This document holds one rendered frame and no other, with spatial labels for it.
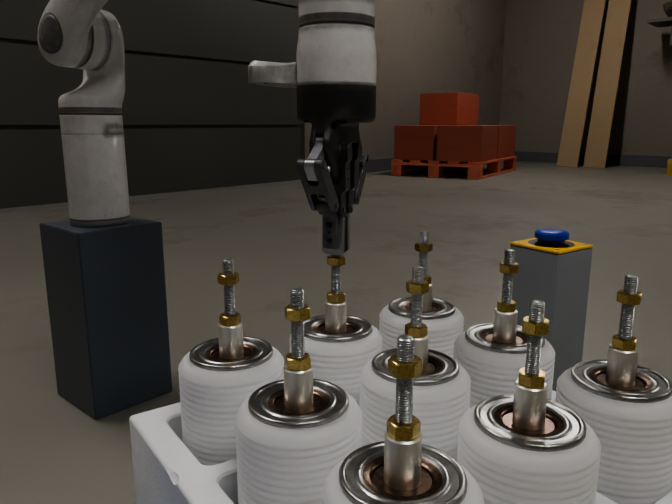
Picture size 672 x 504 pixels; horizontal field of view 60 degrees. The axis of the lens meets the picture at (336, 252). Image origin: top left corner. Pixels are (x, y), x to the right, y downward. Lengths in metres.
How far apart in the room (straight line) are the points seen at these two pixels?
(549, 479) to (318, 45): 0.38
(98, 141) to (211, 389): 0.55
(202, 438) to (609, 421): 0.33
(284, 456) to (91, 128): 0.67
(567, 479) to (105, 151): 0.78
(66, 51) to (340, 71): 0.53
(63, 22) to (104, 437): 0.60
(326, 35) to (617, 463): 0.42
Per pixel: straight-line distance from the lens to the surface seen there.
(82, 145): 0.98
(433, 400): 0.49
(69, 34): 0.96
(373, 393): 0.50
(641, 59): 7.32
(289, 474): 0.43
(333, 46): 0.54
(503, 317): 0.59
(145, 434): 0.59
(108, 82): 1.00
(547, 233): 0.75
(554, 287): 0.73
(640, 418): 0.51
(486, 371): 0.57
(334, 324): 0.60
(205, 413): 0.53
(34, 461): 0.96
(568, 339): 0.78
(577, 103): 7.00
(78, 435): 1.00
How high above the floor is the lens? 0.46
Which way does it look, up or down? 12 degrees down
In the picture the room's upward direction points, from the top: straight up
